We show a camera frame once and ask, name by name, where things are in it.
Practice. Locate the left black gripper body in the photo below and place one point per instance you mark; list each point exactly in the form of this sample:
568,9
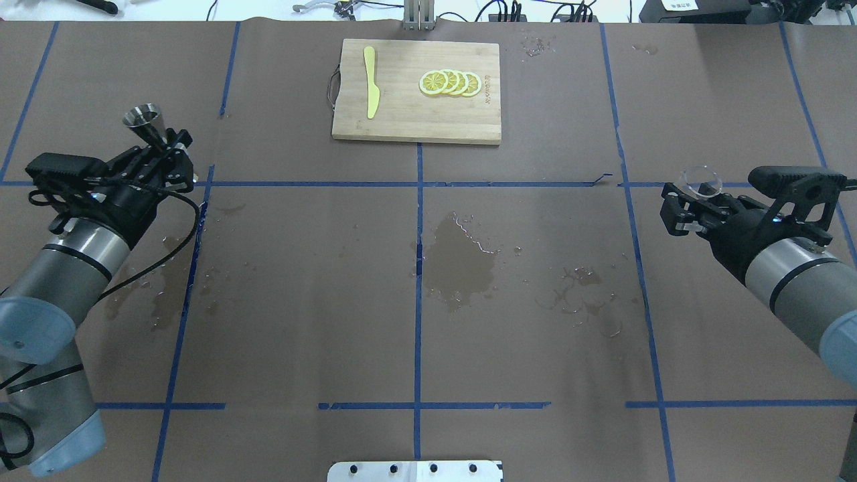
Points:
128,203

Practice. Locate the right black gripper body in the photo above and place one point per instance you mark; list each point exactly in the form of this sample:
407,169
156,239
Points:
736,234

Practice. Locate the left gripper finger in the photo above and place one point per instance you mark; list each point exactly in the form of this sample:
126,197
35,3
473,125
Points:
176,171
169,145

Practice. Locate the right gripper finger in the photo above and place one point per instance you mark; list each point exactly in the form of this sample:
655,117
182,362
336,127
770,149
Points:
681,218
681,198

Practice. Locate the clear glass measuring cup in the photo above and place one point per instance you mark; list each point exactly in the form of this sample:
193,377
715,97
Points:
700,182

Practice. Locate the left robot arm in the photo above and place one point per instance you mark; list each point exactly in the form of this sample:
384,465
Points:
50,421

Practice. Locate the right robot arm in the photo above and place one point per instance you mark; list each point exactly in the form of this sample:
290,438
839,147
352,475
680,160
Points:
780,254

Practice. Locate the yellow plastic knife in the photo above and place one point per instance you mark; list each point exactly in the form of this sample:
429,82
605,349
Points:
373,90

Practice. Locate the bamboo cutting board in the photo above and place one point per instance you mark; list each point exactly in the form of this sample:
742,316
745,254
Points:
405,113

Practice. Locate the lemon slice top rightmost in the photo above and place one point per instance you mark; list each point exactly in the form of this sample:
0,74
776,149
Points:
433,82

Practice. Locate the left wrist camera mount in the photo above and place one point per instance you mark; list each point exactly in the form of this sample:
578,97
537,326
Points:
65,182

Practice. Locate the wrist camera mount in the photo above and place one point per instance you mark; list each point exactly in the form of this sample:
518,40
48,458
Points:
65,182
805,199

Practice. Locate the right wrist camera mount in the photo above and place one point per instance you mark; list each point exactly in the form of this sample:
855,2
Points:
805,199

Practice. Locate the metal cutting board handle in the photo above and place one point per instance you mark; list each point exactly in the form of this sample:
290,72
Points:
333,87

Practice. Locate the aluminium frame post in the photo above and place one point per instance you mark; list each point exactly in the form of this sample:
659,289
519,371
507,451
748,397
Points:
419,15

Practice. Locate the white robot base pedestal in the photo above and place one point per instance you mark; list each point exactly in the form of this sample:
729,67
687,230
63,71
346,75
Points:
441,470

